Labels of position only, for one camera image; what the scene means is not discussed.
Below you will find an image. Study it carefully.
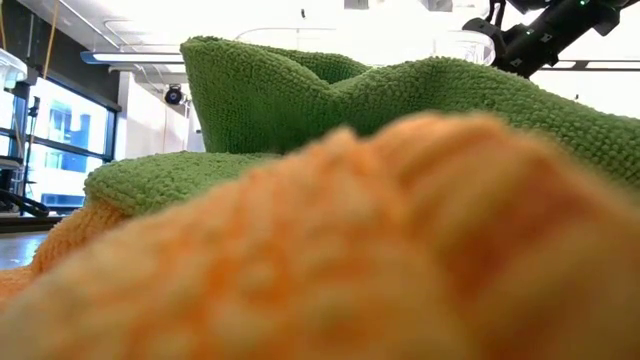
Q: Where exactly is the black tripod stand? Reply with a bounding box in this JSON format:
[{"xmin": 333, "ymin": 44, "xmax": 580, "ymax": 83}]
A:
[{"xmin": 22, "ymin": 95, "xmax": 41, "ymax": 216}]

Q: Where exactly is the large room window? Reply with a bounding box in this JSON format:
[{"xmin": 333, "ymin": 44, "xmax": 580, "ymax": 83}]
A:
[{"xmin": 0, "ymin": 74, "xmax": 122, "ymax": 211}]

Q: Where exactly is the long ceiling light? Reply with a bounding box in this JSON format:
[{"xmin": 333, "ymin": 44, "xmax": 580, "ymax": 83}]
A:
[{"xmin": 79, "ymin": 49, "xmax": 185, "ymax": 66}]

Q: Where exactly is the clear plastic bin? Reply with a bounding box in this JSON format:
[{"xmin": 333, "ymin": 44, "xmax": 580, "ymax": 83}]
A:
[{"xmin": 233, "ymin": 27, "xmax": 497, "ymax": 69}]

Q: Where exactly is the green microfiber towel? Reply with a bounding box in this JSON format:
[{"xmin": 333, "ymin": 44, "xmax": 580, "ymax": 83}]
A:
[{"xmin": 83, "ymin": 34, "xmax": 640, "ymax": 219}]

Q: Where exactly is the orange microfiber towel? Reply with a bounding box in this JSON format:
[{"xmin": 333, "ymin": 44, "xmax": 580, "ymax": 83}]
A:
[{"xmin": 0, "ymin": 112, "xmax": 640, "ymax": 360}]

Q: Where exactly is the black metal table frame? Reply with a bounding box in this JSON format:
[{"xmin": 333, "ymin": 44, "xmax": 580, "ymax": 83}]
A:
[{"xmin": 0, "ymin": 214, "xmax": 64, "ymax": 234}]

